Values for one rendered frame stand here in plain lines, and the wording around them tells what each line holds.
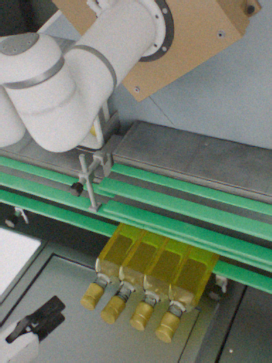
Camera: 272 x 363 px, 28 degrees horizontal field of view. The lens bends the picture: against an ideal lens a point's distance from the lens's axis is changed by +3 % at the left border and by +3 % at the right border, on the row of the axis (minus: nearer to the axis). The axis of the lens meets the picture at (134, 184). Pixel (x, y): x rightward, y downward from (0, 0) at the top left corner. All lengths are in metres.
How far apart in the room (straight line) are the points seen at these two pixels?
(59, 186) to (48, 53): 0.61
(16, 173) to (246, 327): 0.66
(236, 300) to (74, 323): 0.37
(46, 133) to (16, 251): 0.68
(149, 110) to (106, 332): 0.51
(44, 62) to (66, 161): 0.63
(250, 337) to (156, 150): 0.45
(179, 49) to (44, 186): 0.52
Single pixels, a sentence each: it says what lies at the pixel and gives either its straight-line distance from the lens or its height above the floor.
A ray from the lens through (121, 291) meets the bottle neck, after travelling 1.16.
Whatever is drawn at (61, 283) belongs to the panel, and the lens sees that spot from 1.37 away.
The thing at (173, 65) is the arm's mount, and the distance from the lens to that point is 1.05.
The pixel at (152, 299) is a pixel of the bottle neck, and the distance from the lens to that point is 1.14.
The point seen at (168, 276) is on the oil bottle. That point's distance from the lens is 1.15.
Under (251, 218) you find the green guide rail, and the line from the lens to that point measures 1.10.
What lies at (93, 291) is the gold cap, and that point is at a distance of 1.17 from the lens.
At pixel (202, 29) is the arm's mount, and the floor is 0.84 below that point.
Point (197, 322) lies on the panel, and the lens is 1.26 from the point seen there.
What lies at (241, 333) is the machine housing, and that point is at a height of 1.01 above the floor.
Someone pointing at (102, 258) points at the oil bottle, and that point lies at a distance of 1.20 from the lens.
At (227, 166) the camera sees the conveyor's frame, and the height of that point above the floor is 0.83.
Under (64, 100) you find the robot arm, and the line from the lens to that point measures 0.81.
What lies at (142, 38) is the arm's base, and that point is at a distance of 0.97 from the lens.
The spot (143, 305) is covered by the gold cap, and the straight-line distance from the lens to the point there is 1.13.
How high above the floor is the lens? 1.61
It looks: 35 degrees down
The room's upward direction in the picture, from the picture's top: 146 degrees counter-clockwise
